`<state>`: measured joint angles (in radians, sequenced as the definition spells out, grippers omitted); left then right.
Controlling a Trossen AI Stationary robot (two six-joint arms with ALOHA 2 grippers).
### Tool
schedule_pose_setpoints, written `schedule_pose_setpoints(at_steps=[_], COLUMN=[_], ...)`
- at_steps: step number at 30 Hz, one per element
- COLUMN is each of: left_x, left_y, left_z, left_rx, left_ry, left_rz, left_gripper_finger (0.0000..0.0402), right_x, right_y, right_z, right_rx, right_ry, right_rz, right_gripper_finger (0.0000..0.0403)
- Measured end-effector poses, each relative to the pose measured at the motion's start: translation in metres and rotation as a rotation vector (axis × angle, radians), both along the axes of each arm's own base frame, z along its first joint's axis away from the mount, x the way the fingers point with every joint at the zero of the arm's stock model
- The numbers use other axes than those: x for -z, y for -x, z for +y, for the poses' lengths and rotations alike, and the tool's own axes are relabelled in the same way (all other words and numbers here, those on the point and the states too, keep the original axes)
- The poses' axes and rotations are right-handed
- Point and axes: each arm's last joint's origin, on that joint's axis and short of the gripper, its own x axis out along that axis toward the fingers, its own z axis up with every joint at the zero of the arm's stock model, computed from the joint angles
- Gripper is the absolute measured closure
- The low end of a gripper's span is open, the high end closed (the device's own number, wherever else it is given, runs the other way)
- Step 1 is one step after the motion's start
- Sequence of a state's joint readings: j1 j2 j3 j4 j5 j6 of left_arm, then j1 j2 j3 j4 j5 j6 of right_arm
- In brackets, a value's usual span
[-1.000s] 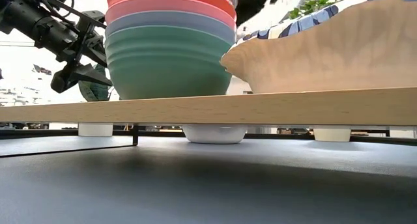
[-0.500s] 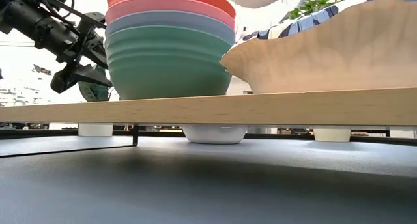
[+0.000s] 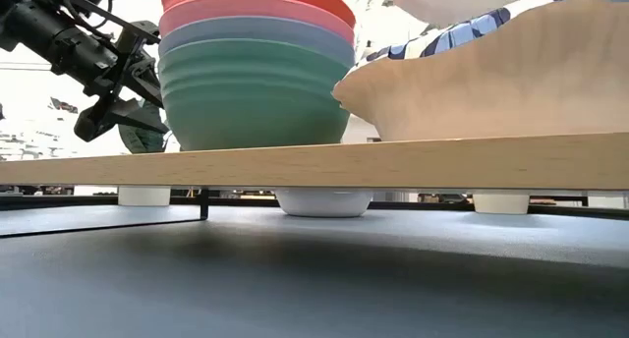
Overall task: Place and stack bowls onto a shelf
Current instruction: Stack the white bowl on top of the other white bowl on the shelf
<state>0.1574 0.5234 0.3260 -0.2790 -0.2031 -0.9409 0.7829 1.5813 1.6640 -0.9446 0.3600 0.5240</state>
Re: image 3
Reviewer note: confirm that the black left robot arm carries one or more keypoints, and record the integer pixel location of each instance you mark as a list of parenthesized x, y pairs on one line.
[(29, 26)]

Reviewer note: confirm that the green bowl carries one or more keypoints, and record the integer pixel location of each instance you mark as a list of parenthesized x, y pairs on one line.
[(255, 102)]

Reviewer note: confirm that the wooden bowl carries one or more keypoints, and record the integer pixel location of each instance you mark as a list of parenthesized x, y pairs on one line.
[(491, 82)]

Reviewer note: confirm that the pink bowl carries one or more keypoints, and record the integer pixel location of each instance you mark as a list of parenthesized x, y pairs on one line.
[(245, 11)]

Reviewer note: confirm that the blue grey bowl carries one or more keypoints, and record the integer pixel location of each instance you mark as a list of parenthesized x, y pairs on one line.
[(245, 31)]

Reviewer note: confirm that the wooden shelf with black frame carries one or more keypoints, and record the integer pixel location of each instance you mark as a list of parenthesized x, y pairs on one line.
[(314, 163)]

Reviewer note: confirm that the white bowl with blue pattern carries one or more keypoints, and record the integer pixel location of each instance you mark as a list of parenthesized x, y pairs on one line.
[(324, 204)]

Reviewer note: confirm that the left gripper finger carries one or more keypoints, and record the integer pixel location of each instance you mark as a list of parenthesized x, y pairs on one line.
[(147, 80), (123, 114)]

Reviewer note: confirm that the snake plant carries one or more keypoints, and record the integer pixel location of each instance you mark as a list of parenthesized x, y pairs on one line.
[(142, 137)]

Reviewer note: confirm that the small white plant pot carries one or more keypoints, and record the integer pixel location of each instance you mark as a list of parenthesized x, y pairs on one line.
[(144, 195)]

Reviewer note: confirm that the black table edge frame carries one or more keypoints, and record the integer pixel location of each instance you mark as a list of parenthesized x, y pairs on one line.
[(236, 201)]

